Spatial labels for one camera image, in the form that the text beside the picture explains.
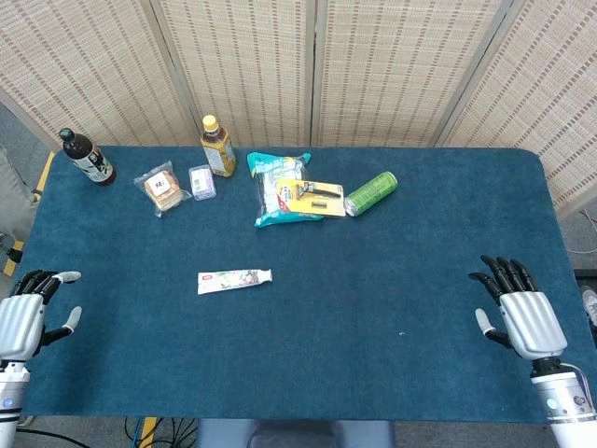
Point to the blue table mat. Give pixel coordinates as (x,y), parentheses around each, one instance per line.
(326,326)

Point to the woven folding screen panel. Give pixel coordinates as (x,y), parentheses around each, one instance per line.
(396,70)
(84,70)
(242,65)
(545,93)

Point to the green drink can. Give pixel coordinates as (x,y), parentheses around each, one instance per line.
(370,192)

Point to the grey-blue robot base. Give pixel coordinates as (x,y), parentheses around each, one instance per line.
(298,434)

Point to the white floral toothpaste tube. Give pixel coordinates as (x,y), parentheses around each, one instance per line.
(228,281)

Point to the teal snack bag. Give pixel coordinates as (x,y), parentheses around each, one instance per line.
(268,196)

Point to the bagged bread slices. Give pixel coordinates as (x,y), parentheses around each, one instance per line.
(162,189)

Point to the white shoe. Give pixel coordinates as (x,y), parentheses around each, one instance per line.
(591,305)

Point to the yellow-capped tea bottle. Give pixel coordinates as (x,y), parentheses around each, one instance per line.
(218,151)

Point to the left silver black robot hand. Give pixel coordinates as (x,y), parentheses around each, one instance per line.
(18,322)

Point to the dark sauce bottle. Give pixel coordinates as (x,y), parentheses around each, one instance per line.
(91,161)

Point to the razor on yellow card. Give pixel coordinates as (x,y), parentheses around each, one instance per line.
(317,200)

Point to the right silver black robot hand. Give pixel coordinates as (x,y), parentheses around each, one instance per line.
(531,322)

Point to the purple tissue pack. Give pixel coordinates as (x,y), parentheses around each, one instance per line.
(202,183)

